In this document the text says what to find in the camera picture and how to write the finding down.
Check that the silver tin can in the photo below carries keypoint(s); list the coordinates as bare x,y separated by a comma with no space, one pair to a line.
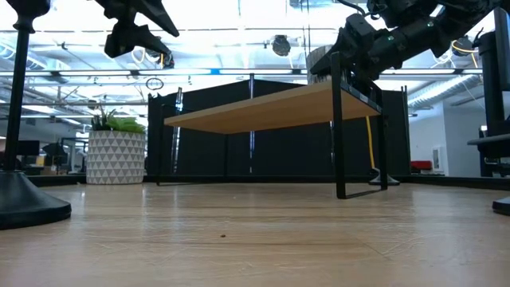
318,49

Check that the black metal table frame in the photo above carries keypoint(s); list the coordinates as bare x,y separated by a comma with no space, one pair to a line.
458,181

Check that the black partition screen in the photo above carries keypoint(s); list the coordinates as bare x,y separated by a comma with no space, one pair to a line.
279,155

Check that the wooden shelf with black frame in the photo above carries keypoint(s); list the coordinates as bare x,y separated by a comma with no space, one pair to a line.
279,107

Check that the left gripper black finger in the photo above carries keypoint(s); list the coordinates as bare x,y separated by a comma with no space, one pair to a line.
157,14
127,42

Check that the red seat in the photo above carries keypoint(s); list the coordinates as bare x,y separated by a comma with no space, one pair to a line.
421,165

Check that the green succulent in patterned pot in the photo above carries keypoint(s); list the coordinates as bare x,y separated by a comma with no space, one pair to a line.
115,159

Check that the black office chair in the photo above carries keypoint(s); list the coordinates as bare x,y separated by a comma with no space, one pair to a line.
55,151

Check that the grey side desk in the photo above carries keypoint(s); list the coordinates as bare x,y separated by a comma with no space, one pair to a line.
494,145

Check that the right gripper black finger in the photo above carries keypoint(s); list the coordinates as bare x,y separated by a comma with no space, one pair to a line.
324,68

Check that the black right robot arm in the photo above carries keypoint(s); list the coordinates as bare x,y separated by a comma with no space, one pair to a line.
418,28

